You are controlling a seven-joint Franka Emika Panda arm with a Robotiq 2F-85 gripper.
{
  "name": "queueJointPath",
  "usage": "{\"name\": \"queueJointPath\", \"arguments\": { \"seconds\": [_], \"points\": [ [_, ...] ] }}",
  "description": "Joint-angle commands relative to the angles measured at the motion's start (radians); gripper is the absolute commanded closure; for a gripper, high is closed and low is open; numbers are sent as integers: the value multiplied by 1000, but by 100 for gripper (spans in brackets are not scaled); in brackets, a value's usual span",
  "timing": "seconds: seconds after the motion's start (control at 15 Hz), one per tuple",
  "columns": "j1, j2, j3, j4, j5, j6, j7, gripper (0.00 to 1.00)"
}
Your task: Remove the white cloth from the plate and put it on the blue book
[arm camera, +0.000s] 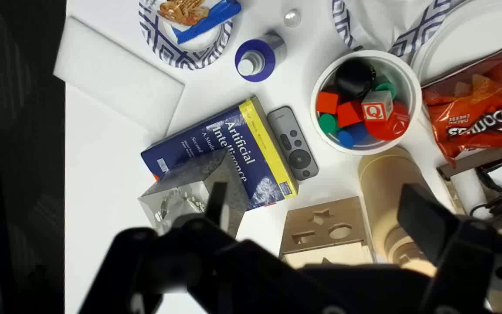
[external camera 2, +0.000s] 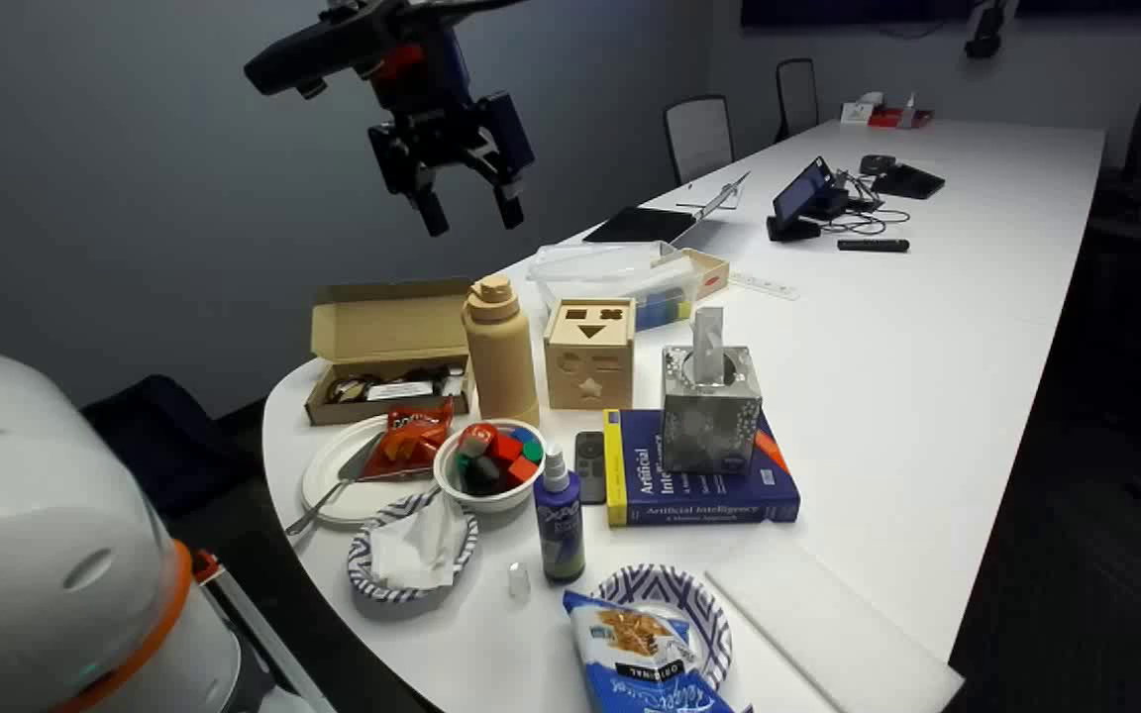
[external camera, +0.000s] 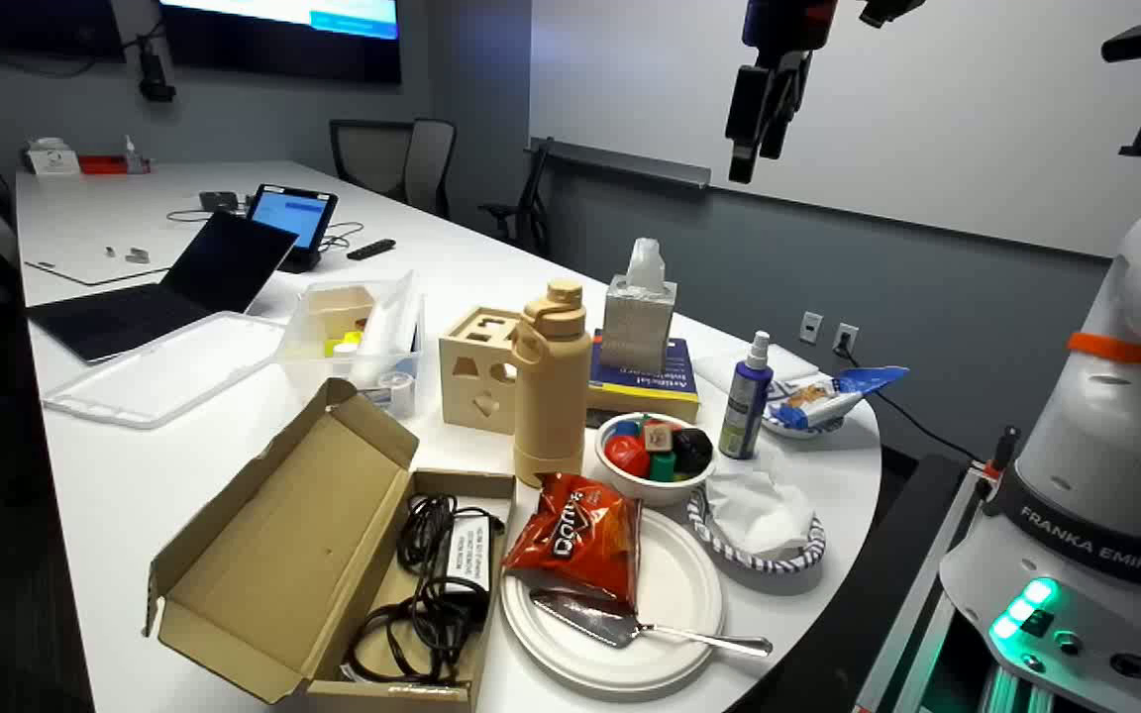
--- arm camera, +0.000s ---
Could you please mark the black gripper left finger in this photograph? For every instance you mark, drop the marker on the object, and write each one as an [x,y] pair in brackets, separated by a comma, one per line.
[217,202]

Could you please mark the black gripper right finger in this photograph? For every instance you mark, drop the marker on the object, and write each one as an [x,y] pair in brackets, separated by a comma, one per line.
[431,220]

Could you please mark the blue Artificial Intelligence book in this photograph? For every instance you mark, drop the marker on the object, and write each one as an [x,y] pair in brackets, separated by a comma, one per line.
[205,136]

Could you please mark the blue patterned paper plate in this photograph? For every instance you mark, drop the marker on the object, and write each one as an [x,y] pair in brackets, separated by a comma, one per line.
[419,31]

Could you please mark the plain white plate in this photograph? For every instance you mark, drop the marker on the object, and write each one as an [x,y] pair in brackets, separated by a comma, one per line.
[478,35]

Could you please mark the open cardboard box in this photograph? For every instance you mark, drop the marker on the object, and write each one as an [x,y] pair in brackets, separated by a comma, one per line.
[466,164]

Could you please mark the wooden shape sorter box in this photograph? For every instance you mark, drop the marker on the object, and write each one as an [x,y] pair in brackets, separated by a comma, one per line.
[358,228]

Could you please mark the grey remote control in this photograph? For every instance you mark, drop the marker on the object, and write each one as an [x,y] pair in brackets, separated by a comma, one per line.
[292,141]

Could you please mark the red toy block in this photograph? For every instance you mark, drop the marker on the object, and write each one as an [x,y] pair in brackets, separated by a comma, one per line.
[349,113]
[391,126]

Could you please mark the red Doritos chip bag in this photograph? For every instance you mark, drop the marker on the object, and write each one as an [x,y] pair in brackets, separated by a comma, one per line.
[471,115]

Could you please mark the blue toy block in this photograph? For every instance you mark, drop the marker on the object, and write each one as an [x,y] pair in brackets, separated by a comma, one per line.
[353,136]

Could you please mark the white letter cube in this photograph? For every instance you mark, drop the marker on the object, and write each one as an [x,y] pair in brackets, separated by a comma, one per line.
[377,105]

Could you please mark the green toy block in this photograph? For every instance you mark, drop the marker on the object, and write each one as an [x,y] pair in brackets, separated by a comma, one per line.
[384,82]
[328,124]

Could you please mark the white bowl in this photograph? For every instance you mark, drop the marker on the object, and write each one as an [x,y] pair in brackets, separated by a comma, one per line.
[409,80]

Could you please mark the blue spray bottle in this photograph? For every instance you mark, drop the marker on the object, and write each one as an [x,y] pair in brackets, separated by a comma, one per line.
[241,61]

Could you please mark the orange toy cube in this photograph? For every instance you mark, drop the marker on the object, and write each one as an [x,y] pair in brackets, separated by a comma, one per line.
[327,101]

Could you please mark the black toy block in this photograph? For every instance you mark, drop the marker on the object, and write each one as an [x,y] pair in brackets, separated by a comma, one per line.
[356,75]

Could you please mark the blue white cracker bag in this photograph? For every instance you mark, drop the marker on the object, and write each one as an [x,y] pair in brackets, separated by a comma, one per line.
[165,40]

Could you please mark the small clear bottle cap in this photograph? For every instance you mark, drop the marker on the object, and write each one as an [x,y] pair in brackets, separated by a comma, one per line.
[292,17]

